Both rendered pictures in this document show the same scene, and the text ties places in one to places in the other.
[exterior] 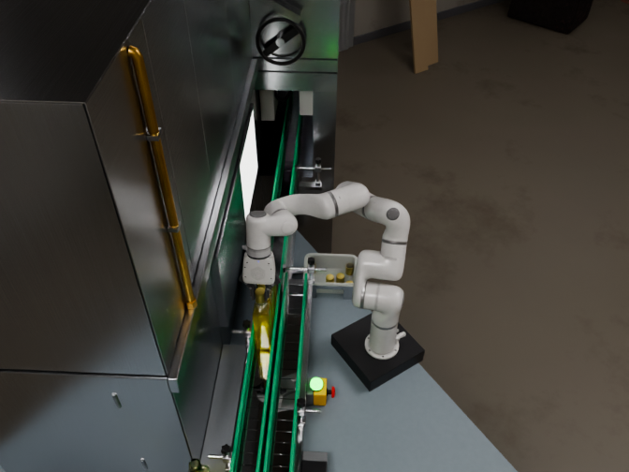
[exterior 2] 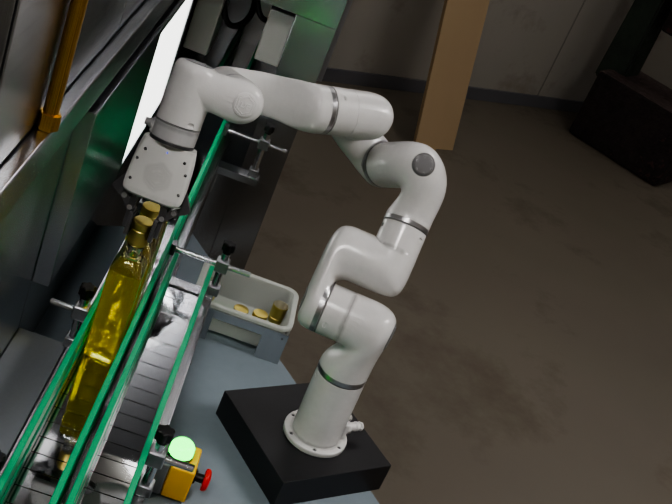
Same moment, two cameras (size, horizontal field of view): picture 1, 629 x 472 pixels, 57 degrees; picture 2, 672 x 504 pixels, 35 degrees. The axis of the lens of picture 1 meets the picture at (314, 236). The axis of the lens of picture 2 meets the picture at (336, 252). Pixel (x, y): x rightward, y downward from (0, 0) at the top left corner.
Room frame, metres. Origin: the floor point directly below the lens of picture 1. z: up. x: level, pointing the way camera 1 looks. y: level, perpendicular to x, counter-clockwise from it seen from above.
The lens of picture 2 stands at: (-0.31, 0.11, 2.05)
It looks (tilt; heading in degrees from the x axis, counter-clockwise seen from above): 28 degrees down; 351
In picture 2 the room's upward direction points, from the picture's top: 23 degrees clockwise
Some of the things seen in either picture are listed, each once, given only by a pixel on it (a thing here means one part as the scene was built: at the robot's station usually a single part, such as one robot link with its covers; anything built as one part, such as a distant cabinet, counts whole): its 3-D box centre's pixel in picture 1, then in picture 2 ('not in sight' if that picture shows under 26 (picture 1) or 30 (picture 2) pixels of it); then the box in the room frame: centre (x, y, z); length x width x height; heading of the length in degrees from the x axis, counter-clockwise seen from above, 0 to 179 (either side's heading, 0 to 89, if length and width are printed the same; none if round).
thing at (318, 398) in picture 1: (316, 391); (175, 470); (1.10, -0.01, 0.79); 0.07 x 0.07 x 0.07; 88
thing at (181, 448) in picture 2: (316, 383); (182, 448); (1.10, -0.01, 0.84); 0.04 x 0.04 x 0.03
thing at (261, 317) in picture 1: (262, 324); (116, 304); (1.24, 0.18, 0.99); 0.06 x 0.06 x 0.21; 87
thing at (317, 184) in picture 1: (313, 178); (248, 159); (2.17, 0.01, 0.90); 0.17 x 0.05 x 0.23; 88
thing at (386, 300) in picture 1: (384, 303); (352, 336); (1.29, -0.24, 1.05); 0.13 x 0.10 x 0.16; 79
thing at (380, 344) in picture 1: (387, 331); (334, 404); (1.29, -0.26, 0.89); 0.16 x 0.13 x 0.15; 120
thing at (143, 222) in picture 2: (260, 295); (140, 231); (1.24, 0.18, 1.14); 0.04 x 0.04 x 0.04
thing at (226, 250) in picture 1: (238, 204); (129, 105); (1.69, 0.29, 1.15); 0.90 x 0.03 x 0.34; 178
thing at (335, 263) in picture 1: (330, 275); (241, 309); (1.65, -0.07, 0.80); 0.22 x 0.17 x 0.09; 88
